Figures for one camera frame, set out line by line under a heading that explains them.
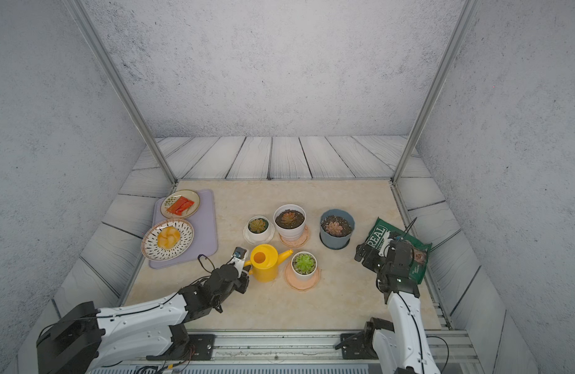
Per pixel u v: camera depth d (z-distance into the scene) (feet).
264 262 2.54
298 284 2.83
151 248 3.12
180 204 3.56
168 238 3.15
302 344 2.43
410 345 1.44
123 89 2.87
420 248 3.20
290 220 3.07
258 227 3.07
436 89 2.86
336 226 2.99
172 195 3.65
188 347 2.19
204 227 3.41
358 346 2.39
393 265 2.02
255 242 3.17
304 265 2.65
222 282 2.02
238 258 2.37
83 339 1.35
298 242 3.20
